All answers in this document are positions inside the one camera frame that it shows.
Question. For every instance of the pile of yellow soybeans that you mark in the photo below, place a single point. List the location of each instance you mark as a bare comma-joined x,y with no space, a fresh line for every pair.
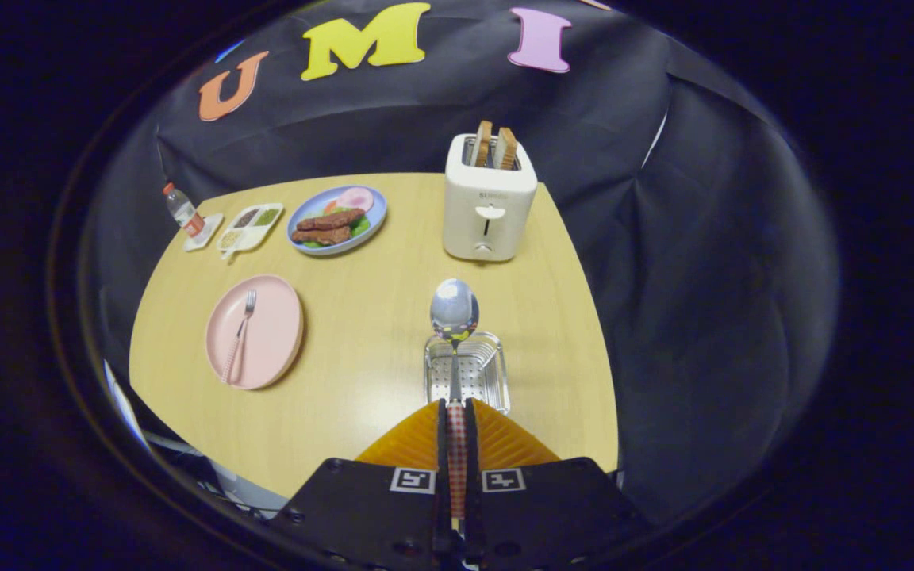
232,239

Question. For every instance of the brown meat piece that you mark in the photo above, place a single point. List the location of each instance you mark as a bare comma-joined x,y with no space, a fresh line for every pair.
322,235
334,220

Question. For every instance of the pink plate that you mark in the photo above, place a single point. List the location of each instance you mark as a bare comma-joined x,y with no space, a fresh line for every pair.
274,333

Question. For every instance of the toast slice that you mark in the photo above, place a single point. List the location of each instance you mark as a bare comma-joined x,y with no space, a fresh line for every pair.
483,144
507,149

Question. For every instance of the pile of brown beans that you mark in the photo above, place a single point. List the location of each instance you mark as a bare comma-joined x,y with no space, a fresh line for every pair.
246,218

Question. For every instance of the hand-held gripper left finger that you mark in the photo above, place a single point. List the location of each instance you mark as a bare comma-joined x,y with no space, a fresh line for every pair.
443,460

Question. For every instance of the white divided tray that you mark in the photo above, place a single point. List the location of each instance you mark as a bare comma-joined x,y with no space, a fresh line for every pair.
251,238

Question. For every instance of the green lettuce leaf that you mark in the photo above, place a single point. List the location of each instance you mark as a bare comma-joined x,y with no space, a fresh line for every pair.
360,226

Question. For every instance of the pile of green beans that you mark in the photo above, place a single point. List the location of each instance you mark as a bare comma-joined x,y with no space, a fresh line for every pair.
267,216

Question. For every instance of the white toaster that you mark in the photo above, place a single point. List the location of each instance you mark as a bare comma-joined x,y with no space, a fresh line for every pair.
465,222

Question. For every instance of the white square coaster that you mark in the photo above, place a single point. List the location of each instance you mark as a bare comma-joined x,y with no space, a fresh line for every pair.
207,238

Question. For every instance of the clear water bottle red cap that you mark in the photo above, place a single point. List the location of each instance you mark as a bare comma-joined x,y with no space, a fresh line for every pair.
183,212

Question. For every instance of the pink ham slice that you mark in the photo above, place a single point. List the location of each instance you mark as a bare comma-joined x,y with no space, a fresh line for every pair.
355,199

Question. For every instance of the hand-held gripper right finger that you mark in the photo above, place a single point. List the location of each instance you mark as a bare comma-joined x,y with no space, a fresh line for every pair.
471,460

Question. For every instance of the blue plate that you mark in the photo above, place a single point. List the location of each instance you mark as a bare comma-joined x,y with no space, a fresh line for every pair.
378,210

